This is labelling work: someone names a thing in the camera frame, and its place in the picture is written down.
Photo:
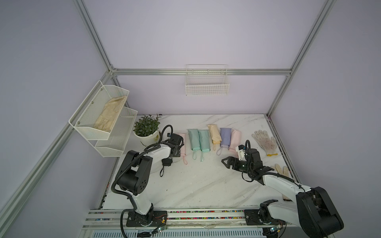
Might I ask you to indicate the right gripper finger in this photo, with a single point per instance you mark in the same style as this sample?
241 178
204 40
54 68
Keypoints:
230 159
231 166

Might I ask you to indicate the pink umbrella far right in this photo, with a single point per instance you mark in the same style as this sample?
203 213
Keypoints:
235 141

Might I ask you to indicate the white wire wall basket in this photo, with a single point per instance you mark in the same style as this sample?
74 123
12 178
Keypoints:
207 80

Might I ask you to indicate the cream work glove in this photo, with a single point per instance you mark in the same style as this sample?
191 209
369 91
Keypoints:
282 172

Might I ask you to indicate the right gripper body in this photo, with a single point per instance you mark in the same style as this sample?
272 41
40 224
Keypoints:
249 166

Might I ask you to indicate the black umbrella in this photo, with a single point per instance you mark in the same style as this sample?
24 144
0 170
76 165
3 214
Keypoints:
165 163

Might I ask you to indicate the teal umbrella right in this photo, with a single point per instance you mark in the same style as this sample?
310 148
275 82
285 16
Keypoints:
204 143

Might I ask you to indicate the potted green plant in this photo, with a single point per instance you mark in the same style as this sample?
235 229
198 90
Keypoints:
147 129

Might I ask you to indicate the white two-tier mesh shelf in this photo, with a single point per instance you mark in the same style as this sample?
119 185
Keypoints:
107 144

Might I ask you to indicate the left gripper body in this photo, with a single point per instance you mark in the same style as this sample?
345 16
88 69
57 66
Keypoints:
177 153

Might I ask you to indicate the white dotted work glove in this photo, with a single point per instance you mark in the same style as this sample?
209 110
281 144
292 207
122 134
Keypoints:
267 143

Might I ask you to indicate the yellow umbrella in sleeve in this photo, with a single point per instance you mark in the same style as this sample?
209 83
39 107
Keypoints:
215 135

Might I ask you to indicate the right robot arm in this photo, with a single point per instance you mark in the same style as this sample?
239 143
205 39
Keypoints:
309 208

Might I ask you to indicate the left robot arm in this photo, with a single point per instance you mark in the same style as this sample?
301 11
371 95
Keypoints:
133 176

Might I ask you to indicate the teal umbrella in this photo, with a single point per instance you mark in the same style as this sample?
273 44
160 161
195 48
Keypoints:
195 142
204 143

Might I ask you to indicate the purple umbrella in sleeve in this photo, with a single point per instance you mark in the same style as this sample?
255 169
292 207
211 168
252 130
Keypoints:
225 134

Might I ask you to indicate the beige gloves in shelf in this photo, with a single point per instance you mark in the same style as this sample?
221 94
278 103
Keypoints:
109 114

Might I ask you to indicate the teal umbrella left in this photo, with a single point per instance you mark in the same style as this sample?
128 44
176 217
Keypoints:
195 142

